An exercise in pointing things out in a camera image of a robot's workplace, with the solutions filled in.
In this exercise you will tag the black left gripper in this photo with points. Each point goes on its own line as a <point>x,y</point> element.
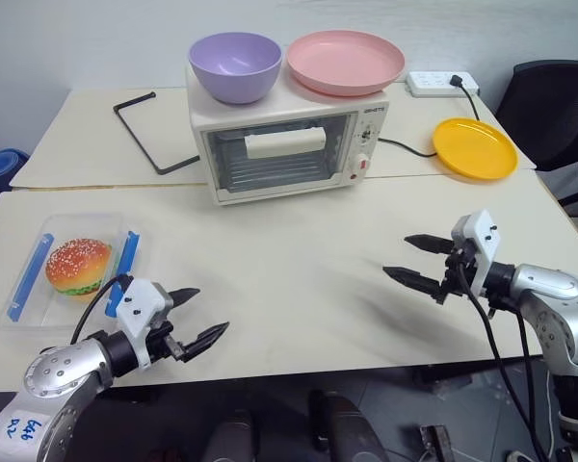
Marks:
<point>166,344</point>

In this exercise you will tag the small brown dark shape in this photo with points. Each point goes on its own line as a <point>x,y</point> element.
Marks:
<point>436,440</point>

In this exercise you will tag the pink plastic plate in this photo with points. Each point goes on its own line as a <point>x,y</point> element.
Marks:
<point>342,62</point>

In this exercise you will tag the cream toaster oven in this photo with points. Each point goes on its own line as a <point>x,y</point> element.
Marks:
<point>366,120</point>

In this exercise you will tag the toy hamburger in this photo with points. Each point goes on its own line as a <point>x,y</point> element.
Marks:
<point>77,264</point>

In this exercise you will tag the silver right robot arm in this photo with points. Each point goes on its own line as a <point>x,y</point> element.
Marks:
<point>549,284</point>

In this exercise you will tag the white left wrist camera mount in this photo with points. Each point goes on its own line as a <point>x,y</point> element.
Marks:
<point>139,303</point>

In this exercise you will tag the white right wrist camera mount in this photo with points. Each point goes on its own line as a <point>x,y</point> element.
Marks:
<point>484,236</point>

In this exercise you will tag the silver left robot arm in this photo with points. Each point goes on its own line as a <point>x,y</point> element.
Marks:
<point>53,380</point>

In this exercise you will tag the black mesh chair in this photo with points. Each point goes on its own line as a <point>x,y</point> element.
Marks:
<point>549,110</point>

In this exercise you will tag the white power strip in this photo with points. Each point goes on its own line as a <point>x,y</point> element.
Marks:
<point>428,84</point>

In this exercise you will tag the clear container with blue clips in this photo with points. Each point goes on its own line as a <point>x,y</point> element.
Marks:
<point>82,226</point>

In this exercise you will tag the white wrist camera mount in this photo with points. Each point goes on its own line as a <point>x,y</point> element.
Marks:
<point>139,303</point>
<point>484,236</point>

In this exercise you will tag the purple plastic bowl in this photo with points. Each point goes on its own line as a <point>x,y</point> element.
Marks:
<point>236,82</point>

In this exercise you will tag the blue rolled mat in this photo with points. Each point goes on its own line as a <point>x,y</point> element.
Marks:
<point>0,166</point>

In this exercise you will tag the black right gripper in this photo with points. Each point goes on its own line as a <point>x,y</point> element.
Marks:
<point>462,276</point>

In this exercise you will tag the dark rounded shape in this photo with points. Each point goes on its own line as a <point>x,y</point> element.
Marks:
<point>347,428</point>

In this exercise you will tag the yellow plastic plate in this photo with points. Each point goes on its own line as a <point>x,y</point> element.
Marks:
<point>472,146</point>

